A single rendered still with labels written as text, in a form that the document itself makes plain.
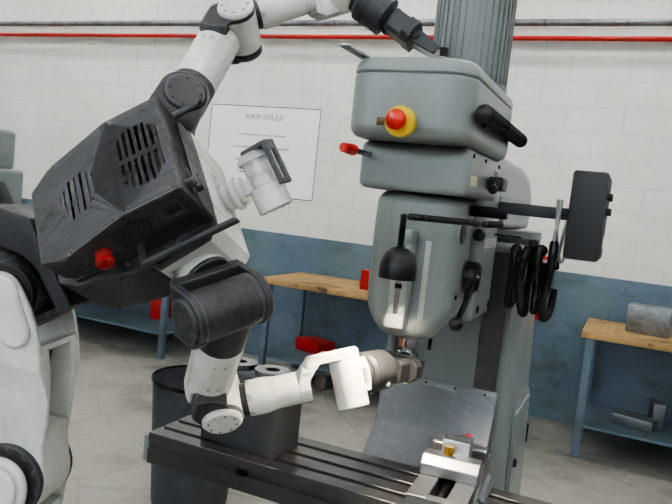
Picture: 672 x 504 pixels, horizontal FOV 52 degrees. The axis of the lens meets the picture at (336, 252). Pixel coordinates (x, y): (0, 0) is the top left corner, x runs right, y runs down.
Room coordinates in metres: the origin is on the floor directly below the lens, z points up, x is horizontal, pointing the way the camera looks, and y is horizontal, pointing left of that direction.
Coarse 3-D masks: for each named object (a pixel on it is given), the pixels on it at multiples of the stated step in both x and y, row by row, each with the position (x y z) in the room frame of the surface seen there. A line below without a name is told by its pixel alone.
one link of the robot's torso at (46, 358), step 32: (0, 288) 1.20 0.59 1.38; (0, 320) 1.20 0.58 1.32; (32, 320) 1.21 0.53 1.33; (64, 320) 1.35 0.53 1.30; (0, 352) 1.21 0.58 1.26; (32, 352) 1.20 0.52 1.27; (64, 352) 1.32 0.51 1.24; (0, 384) 1.23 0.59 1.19; (32, 384) 1.22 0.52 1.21; (64, 384) 1.32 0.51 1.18; (0, 416) 1.23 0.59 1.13; (32, 416) 1.23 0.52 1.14; (64, 416) 1.32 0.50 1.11; (0, 448) 1.22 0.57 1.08; (32, 448) 1.23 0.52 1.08; (64, 448) 1.31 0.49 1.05; (32, 480) 1.21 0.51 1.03; (64, 480) 1.32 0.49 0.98
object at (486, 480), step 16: (480, 448) 1.52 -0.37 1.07; (416, 480) 1.40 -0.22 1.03; (432, 480) 1.40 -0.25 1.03; (448, 480) 1.44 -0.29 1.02; (480, 480) 1.46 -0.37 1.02; (416, 496) 1.32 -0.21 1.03; (432, 496) 1.33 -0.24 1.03; (448, 496) 1.33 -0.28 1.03; (464, 496) 1.34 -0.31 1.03; (480, 496) 1.47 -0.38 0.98
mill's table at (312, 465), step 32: (160, 448) 1.69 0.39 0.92; (192, 448) 1.64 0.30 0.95; (224, 448) 1.63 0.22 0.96; (320, 448) 1.70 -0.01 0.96; (224, 480) 1.60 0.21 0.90; (256, 480) 1.56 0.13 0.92; (288, 480) 1.53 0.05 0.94; (320, 480) 1.51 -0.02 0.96; (352, 480) 1.53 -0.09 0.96; (384, 480) 1.55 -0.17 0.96
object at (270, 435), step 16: (240, 368) 1.67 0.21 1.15; (256, 368) 1.66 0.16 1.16; (272, 368) 1.69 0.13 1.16; (256, 416) 1.61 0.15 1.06; (272, 416) 1.59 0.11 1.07; (288, 416) 1.64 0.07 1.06; (208, 432) 1.68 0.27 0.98; (240, 432) 1.63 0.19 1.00; (256, 432) 1.61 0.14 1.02; (272, 432) 1.59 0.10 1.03; (288, 432) 1.65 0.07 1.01; (240, 448) 1.63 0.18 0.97; (256, 448) 1.61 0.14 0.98; (272, 448) 1.59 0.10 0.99; (288, 448) 1.65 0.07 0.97
